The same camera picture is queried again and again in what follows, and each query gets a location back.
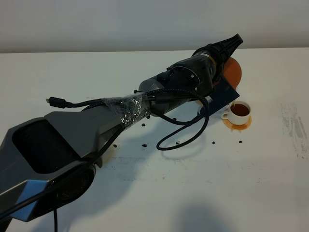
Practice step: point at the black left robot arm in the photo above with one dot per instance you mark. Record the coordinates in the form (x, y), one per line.
(48, 162)

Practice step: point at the brown clay teapot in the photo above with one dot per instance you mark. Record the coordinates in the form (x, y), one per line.
(232, 72)

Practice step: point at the beige round teapot coaster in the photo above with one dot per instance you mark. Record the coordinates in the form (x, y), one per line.
(108, 154)

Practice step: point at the near orange cup coaster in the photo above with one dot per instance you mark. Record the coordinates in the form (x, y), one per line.
(239, 128)

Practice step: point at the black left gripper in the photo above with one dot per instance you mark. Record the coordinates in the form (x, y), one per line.
(197, 72)

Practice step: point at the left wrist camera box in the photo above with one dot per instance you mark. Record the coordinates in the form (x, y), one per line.
(223, 94)

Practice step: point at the near white teacup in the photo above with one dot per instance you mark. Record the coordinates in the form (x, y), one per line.
(237, 113)

